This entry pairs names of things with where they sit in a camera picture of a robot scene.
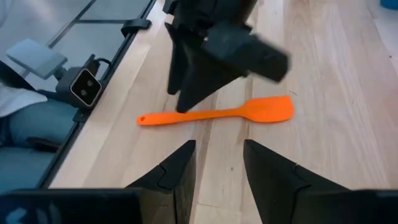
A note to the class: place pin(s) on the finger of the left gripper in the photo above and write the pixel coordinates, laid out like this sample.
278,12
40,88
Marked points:
202,81
175,62

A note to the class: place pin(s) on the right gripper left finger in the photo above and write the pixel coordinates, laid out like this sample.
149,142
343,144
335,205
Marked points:
93,207

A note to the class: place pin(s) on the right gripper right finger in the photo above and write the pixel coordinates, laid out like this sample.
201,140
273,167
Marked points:
311,205

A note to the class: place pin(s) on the orange silicone spatula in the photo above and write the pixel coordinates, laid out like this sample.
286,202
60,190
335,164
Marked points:
264,109

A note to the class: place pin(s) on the person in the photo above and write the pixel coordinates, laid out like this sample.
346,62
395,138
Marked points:
28,124

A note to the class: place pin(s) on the grey flat box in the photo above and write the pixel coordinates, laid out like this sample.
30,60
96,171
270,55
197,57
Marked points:
35,57

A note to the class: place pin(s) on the teal blue plastic bin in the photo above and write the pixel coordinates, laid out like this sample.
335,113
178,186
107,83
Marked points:
390,3

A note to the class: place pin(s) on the black table frame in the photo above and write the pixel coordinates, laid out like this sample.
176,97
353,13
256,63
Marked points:
105,71

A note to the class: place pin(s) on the black table-level camera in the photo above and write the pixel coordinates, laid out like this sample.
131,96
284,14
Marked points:
82,87

